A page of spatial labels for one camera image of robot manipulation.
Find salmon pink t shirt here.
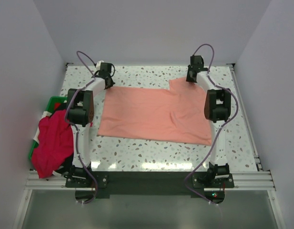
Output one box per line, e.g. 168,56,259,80
98,78,212,146

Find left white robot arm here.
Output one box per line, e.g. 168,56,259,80
64,61,115,187

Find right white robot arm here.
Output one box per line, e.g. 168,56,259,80
186,54,231,187

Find green plastic basket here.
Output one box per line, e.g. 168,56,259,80
28,95,69,161

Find red t shirt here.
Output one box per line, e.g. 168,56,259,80
31,110,73,178

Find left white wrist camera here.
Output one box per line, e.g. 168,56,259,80
95,60,104,70

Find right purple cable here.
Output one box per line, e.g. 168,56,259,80
183,43,239,200

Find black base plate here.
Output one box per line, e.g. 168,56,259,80
65,172,235,203

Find aluminium frame rail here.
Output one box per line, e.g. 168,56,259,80
24,169,277,191

